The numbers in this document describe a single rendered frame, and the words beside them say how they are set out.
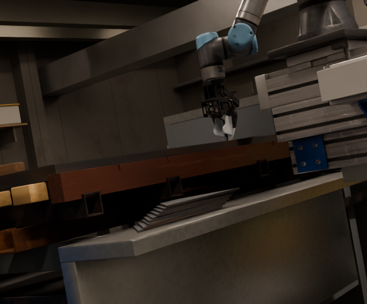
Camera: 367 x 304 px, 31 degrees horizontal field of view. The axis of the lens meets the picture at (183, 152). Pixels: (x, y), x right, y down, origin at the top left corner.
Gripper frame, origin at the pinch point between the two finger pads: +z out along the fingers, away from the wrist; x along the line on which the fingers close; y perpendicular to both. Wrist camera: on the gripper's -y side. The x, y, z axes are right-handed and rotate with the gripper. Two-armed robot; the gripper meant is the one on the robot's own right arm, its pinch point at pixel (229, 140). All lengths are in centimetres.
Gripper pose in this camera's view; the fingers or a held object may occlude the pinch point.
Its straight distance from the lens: 218.8
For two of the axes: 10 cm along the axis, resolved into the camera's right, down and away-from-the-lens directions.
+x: 7.9, -1.6, -6.0
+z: 1.8, 9.8, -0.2
